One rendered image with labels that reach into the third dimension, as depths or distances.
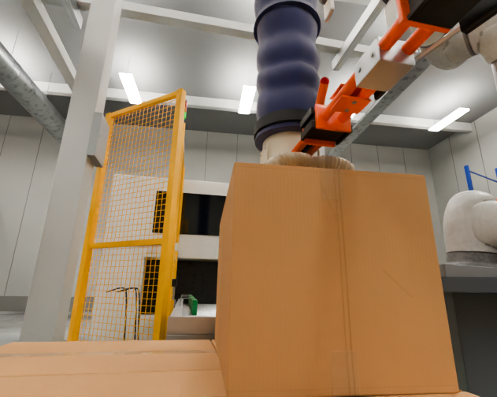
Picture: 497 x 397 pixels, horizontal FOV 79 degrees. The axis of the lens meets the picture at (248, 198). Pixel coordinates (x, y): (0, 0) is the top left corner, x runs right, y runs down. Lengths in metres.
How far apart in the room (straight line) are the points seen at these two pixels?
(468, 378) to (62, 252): 1.85
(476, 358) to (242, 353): 0.78
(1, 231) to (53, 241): 9.89
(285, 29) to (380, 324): 0.89
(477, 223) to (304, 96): 0.70
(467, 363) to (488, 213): 0.46
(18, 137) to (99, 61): 10.47
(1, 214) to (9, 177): 1.21
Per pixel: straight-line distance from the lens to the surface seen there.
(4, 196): 12.18
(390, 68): 0.56
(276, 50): 1.06
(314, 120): 0.70
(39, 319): 2.01
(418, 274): 0.67
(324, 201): 0.60
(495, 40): 1.21
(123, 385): 0.66
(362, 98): 0.65
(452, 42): 1.23
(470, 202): 1.26
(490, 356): 1.17
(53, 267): 2.00
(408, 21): 0.50
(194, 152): 11.07
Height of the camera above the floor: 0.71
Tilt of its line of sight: 17 degrees up
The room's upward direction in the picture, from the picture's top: 1 degrees clockwise
